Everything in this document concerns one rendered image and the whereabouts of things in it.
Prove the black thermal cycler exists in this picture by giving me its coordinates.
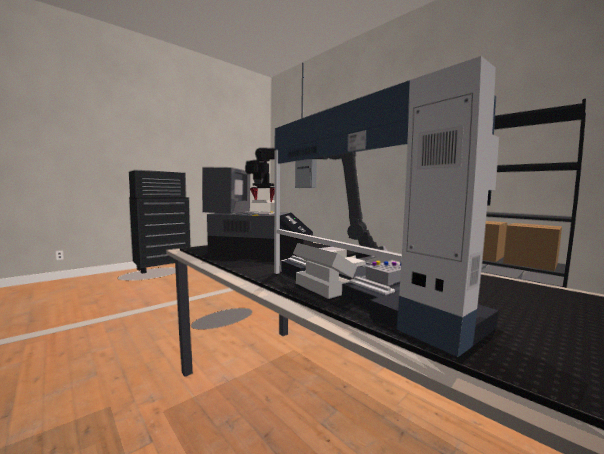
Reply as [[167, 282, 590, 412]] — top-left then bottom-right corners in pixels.
[[202, 167, 313, 257]]

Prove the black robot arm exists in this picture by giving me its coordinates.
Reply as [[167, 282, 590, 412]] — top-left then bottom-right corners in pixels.
[[245, 148, 371, 259]]

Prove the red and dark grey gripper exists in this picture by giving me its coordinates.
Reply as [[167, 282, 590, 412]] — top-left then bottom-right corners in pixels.
[[250, 183, 274, 202]]

